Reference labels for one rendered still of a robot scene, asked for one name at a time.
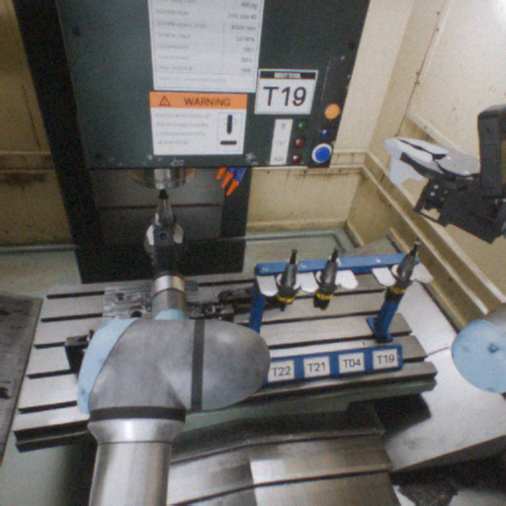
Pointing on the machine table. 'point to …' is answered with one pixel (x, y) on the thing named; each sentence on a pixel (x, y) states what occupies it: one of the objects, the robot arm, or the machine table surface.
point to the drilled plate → (139, 301)
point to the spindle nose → (168, 178)
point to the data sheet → (206, 43)
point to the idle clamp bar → (239, 296)
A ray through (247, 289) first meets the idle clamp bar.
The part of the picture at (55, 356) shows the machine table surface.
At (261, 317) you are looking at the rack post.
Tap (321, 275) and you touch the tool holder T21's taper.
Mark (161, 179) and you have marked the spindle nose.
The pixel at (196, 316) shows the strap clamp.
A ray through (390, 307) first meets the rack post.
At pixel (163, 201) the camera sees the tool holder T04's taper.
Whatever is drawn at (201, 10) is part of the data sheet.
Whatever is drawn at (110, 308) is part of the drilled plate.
